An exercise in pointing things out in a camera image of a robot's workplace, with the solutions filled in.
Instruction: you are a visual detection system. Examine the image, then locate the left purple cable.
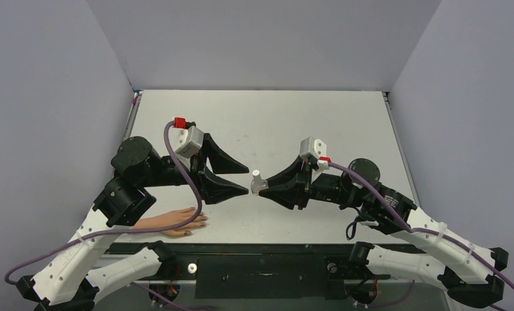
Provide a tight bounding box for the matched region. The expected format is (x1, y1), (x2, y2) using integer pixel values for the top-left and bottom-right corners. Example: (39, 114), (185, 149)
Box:
(4, 118), (204, 286)

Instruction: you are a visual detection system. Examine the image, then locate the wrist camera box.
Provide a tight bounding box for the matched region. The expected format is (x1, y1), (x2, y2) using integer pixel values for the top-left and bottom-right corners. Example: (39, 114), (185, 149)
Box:
(173, 117), (204, 158)
(299, 137), (331, 171)

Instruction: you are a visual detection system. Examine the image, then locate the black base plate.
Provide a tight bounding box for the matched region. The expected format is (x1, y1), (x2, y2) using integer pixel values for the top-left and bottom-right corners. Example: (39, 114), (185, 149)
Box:
(151, 244), (375, 299)

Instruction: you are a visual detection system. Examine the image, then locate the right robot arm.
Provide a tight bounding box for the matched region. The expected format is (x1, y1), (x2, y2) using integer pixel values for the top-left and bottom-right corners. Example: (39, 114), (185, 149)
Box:
(251, 157), (508, 308)

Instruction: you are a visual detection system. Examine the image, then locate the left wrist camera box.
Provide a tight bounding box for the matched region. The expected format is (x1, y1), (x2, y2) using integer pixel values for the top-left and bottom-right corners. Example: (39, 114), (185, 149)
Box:
(173, 117), (204, 158)

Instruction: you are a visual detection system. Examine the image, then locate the purple cable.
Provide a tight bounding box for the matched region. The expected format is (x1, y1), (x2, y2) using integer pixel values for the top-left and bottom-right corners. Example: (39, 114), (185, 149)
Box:
(318, 156), (514, 311)
(4, 118), (204, 286)

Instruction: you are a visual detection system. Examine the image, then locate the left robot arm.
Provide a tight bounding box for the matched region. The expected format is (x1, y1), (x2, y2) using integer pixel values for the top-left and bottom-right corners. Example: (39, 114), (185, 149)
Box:
(15, 133), (249, 310)

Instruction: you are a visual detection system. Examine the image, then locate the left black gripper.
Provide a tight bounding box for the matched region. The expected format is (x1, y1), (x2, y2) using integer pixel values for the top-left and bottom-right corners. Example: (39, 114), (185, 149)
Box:
(141, 135), (250, 201)

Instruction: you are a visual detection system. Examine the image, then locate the mannequin hand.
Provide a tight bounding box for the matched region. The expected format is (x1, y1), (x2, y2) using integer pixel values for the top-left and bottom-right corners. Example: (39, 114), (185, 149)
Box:
(132, 207), (208, 238)

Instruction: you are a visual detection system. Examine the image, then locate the clear nail polish bottle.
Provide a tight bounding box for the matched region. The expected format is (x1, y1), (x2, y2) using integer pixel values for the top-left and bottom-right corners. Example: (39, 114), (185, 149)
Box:
(251, 170), (268, 195)

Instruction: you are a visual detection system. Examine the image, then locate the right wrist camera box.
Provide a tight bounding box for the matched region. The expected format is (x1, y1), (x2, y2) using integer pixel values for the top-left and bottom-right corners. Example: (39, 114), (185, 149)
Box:
(299, 137), (331, 171)

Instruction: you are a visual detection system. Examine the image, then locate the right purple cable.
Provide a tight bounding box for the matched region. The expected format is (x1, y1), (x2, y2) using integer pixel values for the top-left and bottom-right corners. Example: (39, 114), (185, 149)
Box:
(318, 156), (514, 311)

